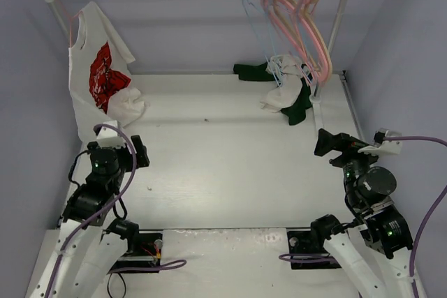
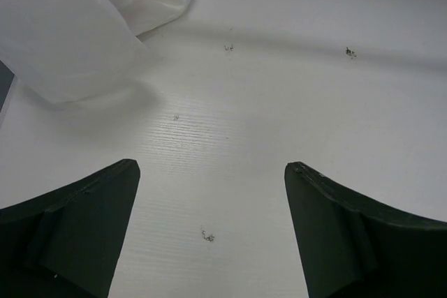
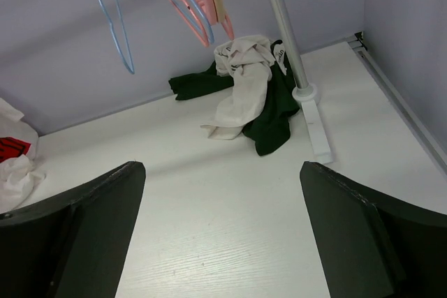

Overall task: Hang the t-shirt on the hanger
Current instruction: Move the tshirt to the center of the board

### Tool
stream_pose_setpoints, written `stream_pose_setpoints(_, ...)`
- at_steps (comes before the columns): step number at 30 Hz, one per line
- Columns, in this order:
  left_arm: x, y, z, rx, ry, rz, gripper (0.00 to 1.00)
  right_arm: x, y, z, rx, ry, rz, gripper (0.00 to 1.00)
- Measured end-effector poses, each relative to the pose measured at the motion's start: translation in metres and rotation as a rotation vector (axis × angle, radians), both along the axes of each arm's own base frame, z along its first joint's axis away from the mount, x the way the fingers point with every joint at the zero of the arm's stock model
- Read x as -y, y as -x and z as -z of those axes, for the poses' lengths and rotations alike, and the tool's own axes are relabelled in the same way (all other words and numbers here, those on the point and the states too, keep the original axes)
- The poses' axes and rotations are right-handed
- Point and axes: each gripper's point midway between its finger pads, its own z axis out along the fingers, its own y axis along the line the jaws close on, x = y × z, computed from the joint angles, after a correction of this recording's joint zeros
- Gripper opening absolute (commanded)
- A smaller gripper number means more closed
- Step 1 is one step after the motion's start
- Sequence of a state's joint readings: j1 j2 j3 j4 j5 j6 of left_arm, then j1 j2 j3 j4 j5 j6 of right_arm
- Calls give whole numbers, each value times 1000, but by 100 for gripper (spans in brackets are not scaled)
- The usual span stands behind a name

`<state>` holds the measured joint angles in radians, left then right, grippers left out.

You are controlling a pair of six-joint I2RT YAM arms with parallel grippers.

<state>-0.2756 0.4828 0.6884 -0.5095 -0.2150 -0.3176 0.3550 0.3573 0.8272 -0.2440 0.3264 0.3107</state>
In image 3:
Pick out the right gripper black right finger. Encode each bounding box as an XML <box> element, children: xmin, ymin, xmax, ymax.
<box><xmin>300</xmin><ymin>162</ymin><xmax>446</xmax><ymax>297</ymax></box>

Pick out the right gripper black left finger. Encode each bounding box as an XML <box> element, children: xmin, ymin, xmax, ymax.
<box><xmin>1</xmin><ymin>161</ymin><xmax>146</xmax><ymax>297</ymax></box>

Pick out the white and green t-shirt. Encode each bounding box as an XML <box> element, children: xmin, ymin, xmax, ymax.
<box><xmin>169</xmin><ymin>35</ymin><xmax>300</xmax><ymax>156</ymax></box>

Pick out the light blue wire hanger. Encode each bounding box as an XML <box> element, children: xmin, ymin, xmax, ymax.
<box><xmin>97</xmin><ymin>0</ymin><xmax>135</xmax><ymax>75</ymax></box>

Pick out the white t-shirt red print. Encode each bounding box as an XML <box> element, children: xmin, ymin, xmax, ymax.
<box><xmin>1</xmin><ymin>99</ymin><xmax>45</xmax><ymax>214</ymax></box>

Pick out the white metal clothes rack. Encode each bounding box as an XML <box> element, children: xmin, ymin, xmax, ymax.
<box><xmin>270</xmin><ymin>0</ymin><xmax>333</xmax><ymax>164</ymax></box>

